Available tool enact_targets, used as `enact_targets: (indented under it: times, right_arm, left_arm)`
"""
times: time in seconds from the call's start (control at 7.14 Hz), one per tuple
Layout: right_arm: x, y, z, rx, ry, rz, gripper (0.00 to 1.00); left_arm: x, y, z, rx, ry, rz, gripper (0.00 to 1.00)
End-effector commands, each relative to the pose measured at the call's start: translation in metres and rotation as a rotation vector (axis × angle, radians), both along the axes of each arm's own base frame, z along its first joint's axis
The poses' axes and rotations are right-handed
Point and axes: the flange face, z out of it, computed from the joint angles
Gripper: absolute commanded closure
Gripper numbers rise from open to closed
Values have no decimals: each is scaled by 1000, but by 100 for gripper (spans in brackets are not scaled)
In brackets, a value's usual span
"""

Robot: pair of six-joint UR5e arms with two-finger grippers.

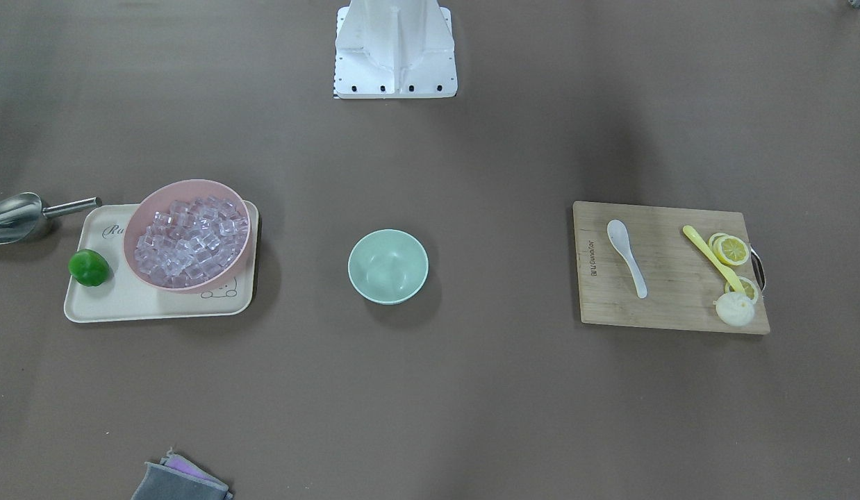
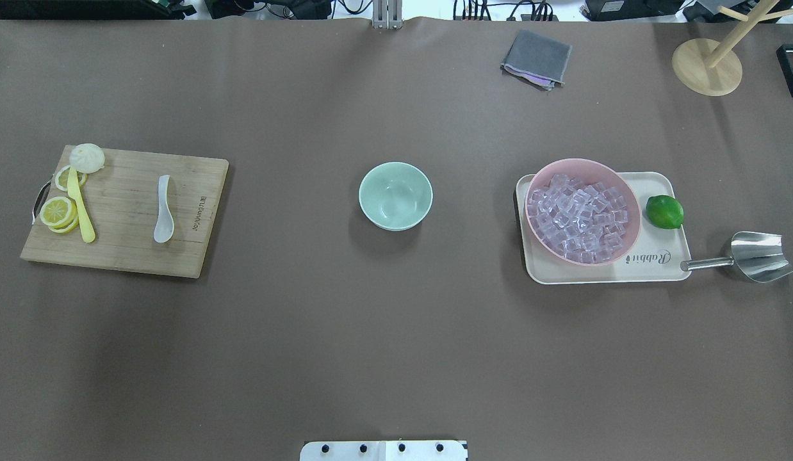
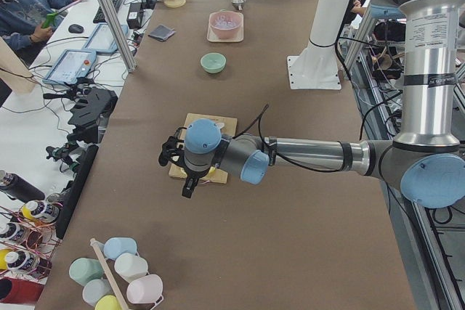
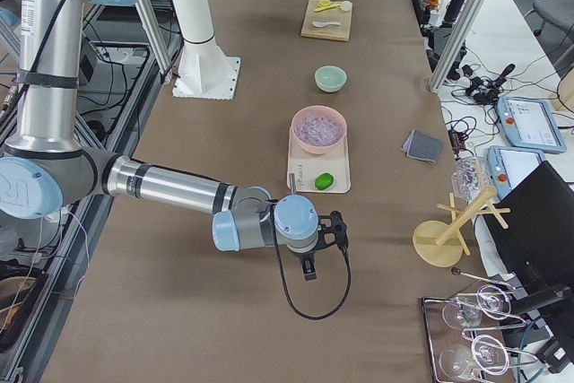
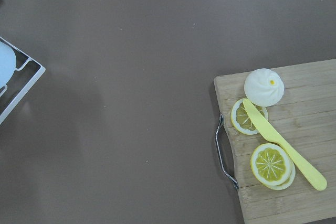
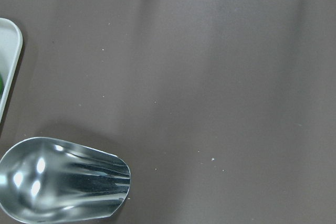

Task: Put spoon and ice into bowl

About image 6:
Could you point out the metal ice scoop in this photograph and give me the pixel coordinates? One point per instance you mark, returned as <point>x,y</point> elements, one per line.
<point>47,180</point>

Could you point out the green bell pepper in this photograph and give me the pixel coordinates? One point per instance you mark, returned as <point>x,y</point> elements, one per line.
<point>1,85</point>

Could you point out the beige plastic tray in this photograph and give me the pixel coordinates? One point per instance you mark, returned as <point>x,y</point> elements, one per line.
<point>11,47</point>

